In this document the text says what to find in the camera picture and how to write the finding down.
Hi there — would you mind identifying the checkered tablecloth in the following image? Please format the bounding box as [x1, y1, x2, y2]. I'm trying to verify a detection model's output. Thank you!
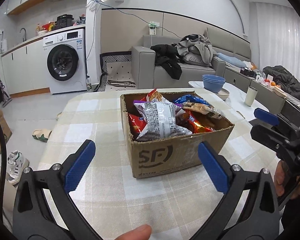
[36, 87, 285, 240]

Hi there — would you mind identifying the white sneaker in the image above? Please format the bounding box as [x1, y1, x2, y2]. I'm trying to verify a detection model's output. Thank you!
[7, 150, 29, 185]

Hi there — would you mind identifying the beige plate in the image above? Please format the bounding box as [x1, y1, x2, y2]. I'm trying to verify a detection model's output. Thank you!
[215, 88, 230, 101]

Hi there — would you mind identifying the cream cup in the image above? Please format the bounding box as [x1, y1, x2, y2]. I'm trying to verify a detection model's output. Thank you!
[244, 86, 258, 107]

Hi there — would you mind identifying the person's right hand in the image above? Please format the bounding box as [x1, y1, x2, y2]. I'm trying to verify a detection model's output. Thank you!
[274, 160, 300, 199]

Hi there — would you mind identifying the grey hoodie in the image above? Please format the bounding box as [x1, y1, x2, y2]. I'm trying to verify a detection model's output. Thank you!
[173, 34, 217, 67]

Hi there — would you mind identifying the red chocolate pie packet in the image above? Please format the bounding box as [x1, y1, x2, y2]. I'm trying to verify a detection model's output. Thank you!
[181, 109, 215, 134]

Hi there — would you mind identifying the blue bowl stack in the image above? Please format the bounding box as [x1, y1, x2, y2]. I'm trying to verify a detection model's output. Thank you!
[202, 74, 225, 93]

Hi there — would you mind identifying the silver purple snack bag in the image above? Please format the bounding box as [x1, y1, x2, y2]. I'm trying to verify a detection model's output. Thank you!
[133, 100, 192, 141]

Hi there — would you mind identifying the kitchen faucet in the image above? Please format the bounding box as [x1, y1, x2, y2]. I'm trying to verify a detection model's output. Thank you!
[20, 28, 27, 42]

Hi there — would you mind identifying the white washing machine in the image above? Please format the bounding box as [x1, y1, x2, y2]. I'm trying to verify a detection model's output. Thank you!
[43, 28, 87, 94]

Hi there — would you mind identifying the person's left hand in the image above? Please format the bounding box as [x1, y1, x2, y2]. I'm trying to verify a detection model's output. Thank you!
[115, 224, 152, 240]

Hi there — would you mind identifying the white red snack bag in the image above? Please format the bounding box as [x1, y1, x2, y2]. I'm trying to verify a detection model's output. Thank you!
[141, 89, 170, 103]

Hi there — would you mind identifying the blue pillow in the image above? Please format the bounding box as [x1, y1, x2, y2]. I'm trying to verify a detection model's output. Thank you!
[217, 53, 250, 68]

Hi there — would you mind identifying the clear cracker packet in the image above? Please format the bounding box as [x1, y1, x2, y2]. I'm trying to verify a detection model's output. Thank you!
[183, 102, 224, 119]

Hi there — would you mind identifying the green beige slipper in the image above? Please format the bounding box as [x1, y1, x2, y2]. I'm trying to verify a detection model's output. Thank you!
[32, 129, 52, 142]

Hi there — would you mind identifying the grey sofa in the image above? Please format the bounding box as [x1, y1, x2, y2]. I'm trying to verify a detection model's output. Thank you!
[131, 26, 251, 89]

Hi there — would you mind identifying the white kitchen cabinet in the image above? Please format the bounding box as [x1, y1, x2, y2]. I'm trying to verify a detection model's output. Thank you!
[1, 40, 49, 95]

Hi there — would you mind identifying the black air fryer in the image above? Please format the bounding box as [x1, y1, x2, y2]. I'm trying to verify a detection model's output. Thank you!
[56, 14, 74, 29]

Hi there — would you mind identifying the white electric kettle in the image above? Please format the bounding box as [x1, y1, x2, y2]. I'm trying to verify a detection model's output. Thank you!
[0, 39, 7, 54]

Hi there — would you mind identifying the black jacket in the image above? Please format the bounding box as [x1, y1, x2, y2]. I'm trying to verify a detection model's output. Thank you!
[151, 44, 182, 80]

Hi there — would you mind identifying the blue cookie packet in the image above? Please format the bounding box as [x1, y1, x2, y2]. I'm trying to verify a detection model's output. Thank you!
[173, 94, 210, 106]

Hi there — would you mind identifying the red chip snack bag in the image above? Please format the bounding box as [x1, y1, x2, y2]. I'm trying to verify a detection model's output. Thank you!
[128, 114, 147, 136]

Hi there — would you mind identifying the patterned floor mat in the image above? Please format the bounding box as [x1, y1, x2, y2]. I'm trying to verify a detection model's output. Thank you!
[96, 51, 136, 92]

